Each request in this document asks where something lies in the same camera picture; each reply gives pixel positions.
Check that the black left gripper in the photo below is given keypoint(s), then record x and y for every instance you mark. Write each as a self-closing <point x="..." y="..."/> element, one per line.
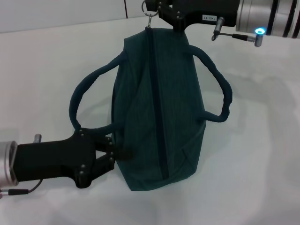
<point x="58" y="159"/>

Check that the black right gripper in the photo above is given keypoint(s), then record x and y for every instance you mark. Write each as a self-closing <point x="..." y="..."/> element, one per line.
<point x="199" y="11"/>

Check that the dark teal insulated lunch bag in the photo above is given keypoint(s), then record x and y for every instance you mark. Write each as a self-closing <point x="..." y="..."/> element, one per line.
<point x="159" y="112"/>

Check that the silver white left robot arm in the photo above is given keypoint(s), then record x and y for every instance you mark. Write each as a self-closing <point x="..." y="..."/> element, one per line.
<point x="7" y="164"/>

